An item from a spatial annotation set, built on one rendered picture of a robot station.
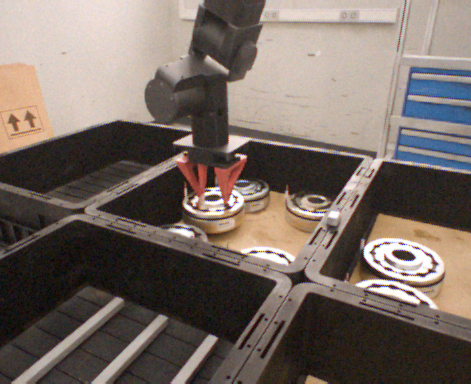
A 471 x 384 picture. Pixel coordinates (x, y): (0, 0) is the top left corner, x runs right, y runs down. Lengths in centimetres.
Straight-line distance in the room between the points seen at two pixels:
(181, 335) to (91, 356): 10
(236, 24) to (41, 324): 43
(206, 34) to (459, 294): 47
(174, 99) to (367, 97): 302
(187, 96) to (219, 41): 8
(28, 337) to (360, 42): 320
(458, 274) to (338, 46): 299
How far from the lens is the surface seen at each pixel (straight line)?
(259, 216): 72
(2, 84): 333
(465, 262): 69
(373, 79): 344
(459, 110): 247
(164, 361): 47
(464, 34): 329
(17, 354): 52
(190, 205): 66
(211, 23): 56
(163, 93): 53
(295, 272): 41
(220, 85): 58
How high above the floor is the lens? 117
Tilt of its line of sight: 24 degrees down
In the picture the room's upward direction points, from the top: straight up
